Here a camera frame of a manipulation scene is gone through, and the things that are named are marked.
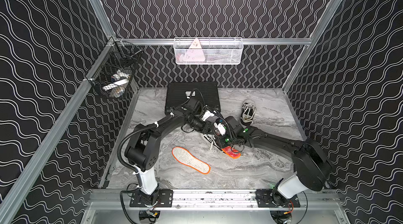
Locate red patterned insole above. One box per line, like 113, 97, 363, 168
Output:
221, 146, 241, 159

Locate white insole orange edge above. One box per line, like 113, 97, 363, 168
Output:
172, 147, 211, 175

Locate black white sneaker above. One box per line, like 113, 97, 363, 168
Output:
202, 134, 222, 151
240, 100, 257, 127

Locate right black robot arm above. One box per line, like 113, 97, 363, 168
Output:
211, 116, 332, 207

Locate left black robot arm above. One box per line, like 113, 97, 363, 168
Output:
117, 95, 213, 206

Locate black plastic tool case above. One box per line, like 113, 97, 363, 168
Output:
165, 81, 221, 115

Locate pink triangular card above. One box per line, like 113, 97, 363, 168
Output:
185, 38, 206, 62

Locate white items in black basket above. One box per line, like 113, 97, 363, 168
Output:
102, 70, 132, 98

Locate white wire basket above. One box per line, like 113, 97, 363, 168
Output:
173, 37, 244, 65

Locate black wire basket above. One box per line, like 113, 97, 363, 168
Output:
89, 41, 144, 100

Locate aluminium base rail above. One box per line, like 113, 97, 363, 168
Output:
87, 189, 342, 211

